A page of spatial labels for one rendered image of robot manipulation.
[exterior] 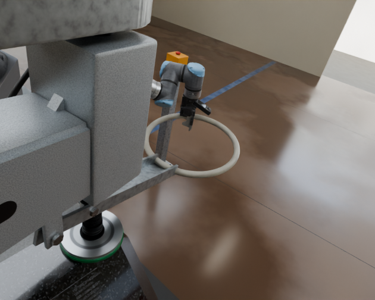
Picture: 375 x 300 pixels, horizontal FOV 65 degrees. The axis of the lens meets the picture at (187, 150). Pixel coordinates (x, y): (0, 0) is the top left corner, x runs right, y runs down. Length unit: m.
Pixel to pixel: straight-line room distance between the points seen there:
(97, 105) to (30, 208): 0.25
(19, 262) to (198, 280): 1.29
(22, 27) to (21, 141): 0.21
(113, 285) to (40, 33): 0.87
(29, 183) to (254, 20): 6.80
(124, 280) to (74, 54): 0.81
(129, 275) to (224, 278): 1.11
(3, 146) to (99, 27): 0.27
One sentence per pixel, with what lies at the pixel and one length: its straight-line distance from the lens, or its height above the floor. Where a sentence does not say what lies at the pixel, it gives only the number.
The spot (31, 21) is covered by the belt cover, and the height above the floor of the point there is 1.65.
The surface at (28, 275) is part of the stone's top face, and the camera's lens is 1.10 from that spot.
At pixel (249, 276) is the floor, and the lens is 2.27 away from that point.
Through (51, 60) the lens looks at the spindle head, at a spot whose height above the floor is 1.53.
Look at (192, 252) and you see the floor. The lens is 2.25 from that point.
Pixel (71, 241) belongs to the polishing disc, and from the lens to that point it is 1.12.
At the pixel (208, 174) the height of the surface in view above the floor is 0.97.
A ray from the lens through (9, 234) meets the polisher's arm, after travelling 0.70.
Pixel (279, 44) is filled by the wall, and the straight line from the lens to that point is 7.05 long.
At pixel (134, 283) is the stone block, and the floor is 0.75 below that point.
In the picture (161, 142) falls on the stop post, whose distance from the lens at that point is 2.67.
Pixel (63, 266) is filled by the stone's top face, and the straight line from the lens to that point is 1.10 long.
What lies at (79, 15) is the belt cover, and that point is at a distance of 0.56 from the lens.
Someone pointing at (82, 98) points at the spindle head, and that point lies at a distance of 0.66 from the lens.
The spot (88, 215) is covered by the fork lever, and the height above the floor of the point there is 1.09.
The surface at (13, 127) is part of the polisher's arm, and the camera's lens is 0.66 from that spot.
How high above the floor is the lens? 1.79
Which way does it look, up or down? 35 degrees down
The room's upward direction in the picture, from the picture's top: 13 degrees clockwise
